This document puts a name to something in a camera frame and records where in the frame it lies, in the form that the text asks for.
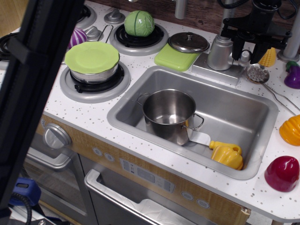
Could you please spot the grey stove knob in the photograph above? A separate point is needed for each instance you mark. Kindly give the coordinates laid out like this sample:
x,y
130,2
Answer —
x,y
114,17
93,34

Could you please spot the green plastic plate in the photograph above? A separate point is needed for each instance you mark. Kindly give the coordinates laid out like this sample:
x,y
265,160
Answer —
x,y
92,57

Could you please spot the purple toy eggplant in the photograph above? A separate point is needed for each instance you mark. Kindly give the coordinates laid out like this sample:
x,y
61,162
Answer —
x,y
292,79

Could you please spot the silver faucet lever handle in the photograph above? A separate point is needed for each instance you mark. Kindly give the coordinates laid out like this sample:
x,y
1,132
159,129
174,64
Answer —
x,y
245,58

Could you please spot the front right stove burner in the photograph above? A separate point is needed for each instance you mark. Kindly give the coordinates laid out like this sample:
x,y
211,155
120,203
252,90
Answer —
x,y
95,93

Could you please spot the steel pot lid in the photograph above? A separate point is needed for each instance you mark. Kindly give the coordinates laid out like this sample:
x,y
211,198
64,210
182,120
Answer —
x,y
188,42

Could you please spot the grey stove knob rear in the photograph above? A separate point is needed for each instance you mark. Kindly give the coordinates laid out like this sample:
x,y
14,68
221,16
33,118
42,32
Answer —
x,y
114,17

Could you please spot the silver dishwasher door handle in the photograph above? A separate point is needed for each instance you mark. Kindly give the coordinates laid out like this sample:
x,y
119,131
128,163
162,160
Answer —
x,y
113,208

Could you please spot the yellow toy bell pepper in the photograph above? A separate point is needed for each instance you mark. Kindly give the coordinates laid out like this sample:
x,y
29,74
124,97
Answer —
x,y
229,156

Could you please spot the metal slotted skimmer spoon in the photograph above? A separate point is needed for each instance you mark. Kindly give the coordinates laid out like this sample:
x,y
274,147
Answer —
x,y
258,74

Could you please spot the purple striped toy onion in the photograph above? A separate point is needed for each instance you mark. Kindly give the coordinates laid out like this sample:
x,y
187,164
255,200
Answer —
x,y
78,36

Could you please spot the rear right stove burner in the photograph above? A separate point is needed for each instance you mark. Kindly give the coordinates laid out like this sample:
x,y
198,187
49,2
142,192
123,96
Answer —
x,y
139,46

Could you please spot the rear left stove burner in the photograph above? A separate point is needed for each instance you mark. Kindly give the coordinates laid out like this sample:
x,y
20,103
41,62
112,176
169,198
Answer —
x,y
86,18

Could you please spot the grey rear post left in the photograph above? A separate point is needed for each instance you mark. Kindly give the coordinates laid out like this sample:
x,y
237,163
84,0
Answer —
x,y
181,8

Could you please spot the blue plastic clamp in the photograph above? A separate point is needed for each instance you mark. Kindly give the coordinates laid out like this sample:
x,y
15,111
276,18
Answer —
x,y
27,188

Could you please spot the black camera stand frame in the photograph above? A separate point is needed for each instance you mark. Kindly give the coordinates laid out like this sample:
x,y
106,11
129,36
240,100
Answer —
x,y
36,55

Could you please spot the grey stove knob middle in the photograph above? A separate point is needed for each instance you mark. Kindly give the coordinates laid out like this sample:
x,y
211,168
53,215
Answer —
x,y
93,34

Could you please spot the grey toy sink basin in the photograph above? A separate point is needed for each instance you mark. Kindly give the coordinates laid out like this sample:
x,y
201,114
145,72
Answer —
x,y
225,114

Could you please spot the orange toy bell pepper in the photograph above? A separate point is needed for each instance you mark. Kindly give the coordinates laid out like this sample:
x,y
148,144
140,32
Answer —
x,y
290,131

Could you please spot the grey oven door handle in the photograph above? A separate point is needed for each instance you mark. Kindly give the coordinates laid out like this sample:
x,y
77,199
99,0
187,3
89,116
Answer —
x,y
56,164

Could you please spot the red toy bell pepper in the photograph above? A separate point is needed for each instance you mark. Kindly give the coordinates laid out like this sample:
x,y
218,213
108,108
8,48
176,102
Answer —
x,y
283,173

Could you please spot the green toy cabbage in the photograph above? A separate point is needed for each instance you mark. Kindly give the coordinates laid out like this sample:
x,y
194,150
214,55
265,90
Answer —
x,y
139,24

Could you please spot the grey post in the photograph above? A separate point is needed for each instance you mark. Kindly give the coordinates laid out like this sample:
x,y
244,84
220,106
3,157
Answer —
x,y
290,53
181,8

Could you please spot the yellow toy corn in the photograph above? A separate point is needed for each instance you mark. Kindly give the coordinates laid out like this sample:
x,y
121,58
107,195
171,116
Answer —
x,y
269,58

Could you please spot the green plastic cutting board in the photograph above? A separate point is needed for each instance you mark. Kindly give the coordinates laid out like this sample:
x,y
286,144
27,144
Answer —
x,y
171,58

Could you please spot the metal wire utensil handle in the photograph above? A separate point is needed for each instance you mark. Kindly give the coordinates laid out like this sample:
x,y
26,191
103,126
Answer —
x,y
106,33

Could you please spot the stove burner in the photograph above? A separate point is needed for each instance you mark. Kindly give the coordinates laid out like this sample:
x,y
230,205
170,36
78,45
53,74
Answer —
x,y
86,18
95,93
139,46

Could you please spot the stainless steel pot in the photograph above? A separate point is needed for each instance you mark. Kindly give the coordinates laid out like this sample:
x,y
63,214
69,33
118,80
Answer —
x,y
167,112

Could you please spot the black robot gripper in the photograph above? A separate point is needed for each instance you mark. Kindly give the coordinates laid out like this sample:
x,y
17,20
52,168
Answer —
x,y
256,27

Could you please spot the grey rear post right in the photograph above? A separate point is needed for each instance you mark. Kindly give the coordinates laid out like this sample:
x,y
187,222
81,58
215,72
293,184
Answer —
x,y
290,53

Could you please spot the silver toy faucet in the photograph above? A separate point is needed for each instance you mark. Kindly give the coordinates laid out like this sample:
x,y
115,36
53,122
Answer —
x,y
219,64

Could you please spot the steel bowl on burner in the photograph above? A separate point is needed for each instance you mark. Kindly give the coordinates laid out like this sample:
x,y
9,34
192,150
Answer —
x,y
95,78

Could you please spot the yellow handled white spatula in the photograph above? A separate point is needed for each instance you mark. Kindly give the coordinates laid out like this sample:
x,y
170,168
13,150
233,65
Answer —
x,y
202,138

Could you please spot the silver oven dial knob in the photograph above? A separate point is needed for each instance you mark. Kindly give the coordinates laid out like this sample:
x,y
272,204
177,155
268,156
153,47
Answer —
x,y
56,137

